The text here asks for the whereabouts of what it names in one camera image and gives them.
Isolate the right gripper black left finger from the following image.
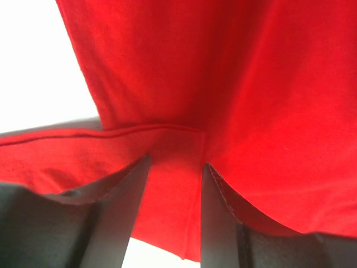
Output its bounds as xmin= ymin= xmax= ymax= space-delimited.
xmin=1 ymin=156 xmax=150 ymax=267

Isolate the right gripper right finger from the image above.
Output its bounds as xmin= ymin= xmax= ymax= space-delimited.
xmin=200 ymin=164 xmax=356 ymax=267

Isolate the red t shirt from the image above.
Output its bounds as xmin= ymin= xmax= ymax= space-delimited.
xmin=1 ymin=1 xmax=356 ymax=261

